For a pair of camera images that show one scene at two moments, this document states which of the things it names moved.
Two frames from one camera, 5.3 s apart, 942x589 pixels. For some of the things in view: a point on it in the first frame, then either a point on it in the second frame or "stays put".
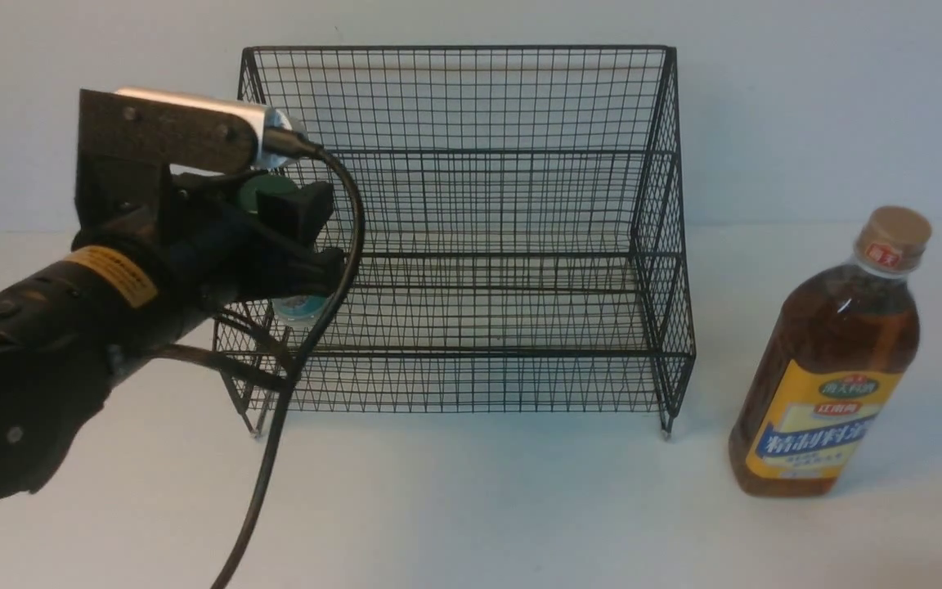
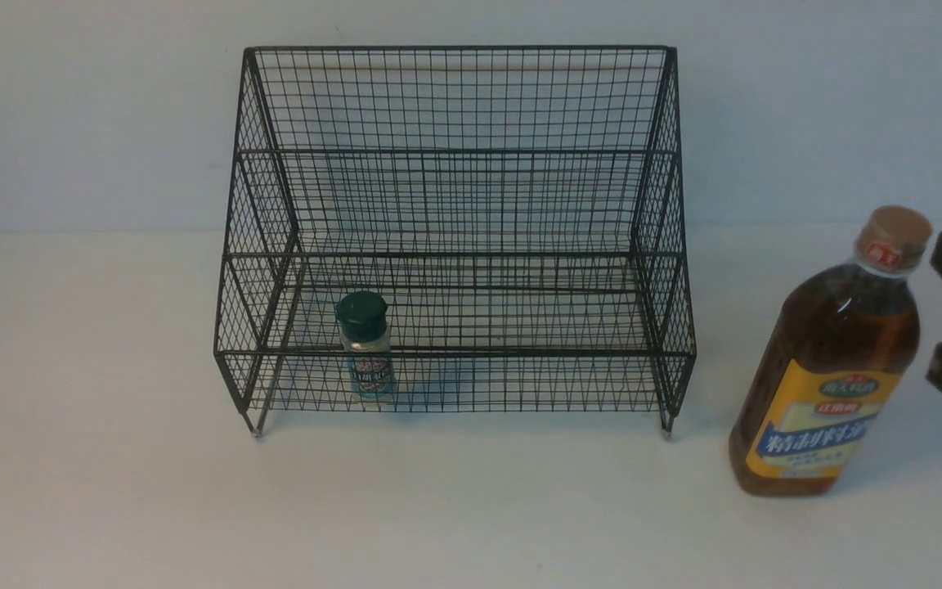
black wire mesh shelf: [526, 244] stays put
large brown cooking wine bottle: [827, 363] stays put
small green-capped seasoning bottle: [298, 311] to [365, 334]
